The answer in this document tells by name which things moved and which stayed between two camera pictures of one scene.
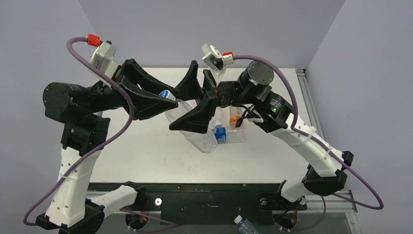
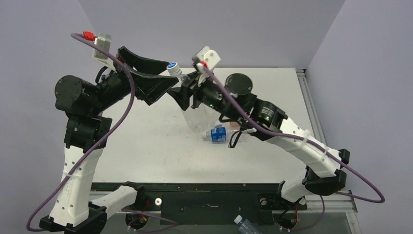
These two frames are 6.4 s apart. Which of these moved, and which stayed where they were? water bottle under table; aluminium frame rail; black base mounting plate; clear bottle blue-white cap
Moved: clear bottle blue-white cap
Stayed: aluminium frame rail; water bottle under table; black base mounting plate
